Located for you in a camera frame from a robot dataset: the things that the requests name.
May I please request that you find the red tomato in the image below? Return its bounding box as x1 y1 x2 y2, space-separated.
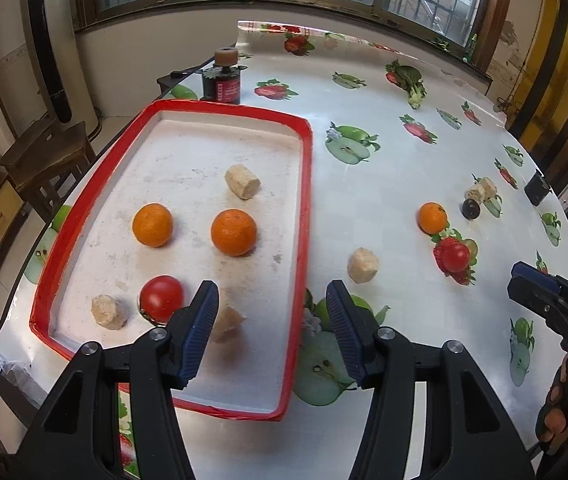
139 275 185 325
441 242 471 272

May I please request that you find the red jar with cork lid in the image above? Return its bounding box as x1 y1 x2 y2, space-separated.
200 46 249 106

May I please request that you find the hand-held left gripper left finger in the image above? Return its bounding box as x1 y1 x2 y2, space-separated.
11 280 221 480

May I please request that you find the green leafy vegetable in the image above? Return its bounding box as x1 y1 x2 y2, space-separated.
386 59 427 110

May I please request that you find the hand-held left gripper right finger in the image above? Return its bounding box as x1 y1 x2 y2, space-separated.
325 279 537 480

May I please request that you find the black cup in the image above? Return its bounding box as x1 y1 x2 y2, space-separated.
524 170 552 207

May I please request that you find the white standing air conditioner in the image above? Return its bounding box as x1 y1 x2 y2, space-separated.
11 0 100 128

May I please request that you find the wooden chair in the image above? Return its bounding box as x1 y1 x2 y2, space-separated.
0 120 97 221

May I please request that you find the red rimmed white tray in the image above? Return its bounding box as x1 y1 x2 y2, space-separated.
30 99 313 422

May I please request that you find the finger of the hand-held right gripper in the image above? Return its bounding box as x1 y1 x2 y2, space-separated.
507 277 568 335
510 261 568 306

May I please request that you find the orange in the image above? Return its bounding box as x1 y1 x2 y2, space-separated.
132 203 174 248
210 209 258 257
417 202 449 235

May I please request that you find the yellow door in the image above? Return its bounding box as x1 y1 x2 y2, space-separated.
509 0 568 201

